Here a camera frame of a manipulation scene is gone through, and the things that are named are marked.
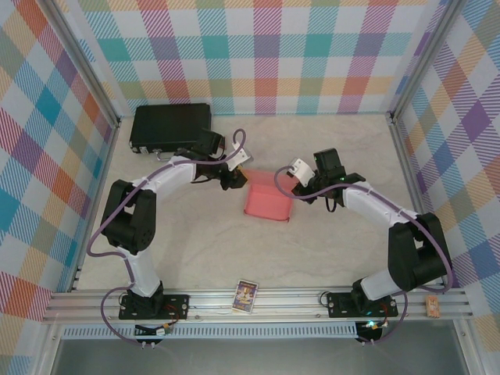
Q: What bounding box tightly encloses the pink paper box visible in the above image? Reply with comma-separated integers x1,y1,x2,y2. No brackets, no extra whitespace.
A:
242,168,298,224

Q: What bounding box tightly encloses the black carrying case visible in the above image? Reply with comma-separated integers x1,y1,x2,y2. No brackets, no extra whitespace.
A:
127,103,213,162

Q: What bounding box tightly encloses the colourful card pack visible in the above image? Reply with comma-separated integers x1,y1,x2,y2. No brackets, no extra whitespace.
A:
232,280,257,314

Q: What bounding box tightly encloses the small tan wooden block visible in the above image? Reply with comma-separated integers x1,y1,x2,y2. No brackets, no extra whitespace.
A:
424,295,441,320

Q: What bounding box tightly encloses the grey metal panel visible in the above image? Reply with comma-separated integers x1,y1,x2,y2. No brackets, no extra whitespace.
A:
50,337,470,375

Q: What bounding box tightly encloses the aluminium side rail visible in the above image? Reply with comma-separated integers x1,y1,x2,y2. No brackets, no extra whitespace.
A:
70,116,120,292
388,112,448,289

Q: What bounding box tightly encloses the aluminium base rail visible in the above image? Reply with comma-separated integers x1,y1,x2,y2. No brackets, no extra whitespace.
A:
41,287,474,324

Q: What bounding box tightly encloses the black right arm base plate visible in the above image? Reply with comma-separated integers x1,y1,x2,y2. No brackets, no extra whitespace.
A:
326,291,399,318

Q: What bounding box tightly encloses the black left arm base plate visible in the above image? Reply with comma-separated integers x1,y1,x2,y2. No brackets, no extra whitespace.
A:
118,292,191,321

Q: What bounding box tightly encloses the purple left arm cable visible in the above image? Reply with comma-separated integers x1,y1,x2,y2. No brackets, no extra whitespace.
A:
86,128,248,347

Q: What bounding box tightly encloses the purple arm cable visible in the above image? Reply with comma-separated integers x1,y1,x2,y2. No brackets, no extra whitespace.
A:
86,128,248,347
275,166,456,347

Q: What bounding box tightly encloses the small connector board with wires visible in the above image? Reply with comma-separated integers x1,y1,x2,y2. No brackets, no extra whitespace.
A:
357,318,391,339
134,322,175,339

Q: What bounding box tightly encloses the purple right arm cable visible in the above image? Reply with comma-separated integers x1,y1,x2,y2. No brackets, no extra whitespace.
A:
275,166,456,347

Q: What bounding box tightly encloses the white slotted cable duct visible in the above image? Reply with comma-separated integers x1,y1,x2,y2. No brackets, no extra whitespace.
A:
61,322,359,340

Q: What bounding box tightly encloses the aluminium frame post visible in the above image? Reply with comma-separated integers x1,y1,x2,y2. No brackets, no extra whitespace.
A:
41,0,121,128
389,0,468,118

